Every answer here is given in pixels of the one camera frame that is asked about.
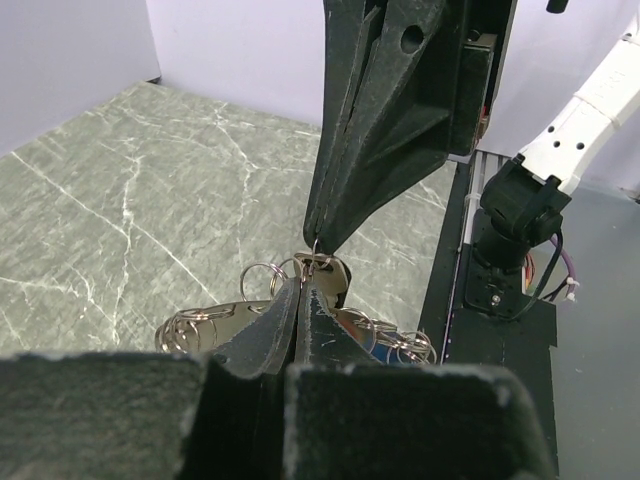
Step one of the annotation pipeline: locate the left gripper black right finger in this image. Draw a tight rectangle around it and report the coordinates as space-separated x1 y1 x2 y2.
283 283 556 479

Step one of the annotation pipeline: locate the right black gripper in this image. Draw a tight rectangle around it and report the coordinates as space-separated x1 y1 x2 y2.
303 0 516 253

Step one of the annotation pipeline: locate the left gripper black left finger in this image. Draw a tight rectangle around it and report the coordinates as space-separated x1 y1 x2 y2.
1 279 300 479

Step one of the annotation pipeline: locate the blue tag key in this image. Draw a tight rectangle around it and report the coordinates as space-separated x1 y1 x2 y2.
371 335 416 365

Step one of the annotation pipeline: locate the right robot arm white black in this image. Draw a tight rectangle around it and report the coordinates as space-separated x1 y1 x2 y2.
303 1 639 255

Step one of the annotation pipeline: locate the aluminium rail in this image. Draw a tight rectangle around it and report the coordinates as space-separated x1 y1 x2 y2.
462 150 509 245

